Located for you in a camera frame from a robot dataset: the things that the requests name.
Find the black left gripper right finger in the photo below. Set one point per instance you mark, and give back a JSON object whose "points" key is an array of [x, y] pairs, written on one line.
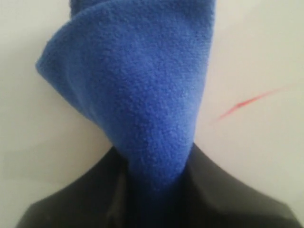
{"points": [[212, 198]]}

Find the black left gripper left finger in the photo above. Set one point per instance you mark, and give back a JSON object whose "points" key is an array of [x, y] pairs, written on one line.
{"points": [[104, 197]]}

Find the blue fleece cloth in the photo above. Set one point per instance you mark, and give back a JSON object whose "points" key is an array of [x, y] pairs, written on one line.
{"points": [[137, 69]]}

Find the white board with aluminium frame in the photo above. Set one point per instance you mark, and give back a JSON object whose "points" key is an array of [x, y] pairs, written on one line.
{"points": [[251, 121]]}

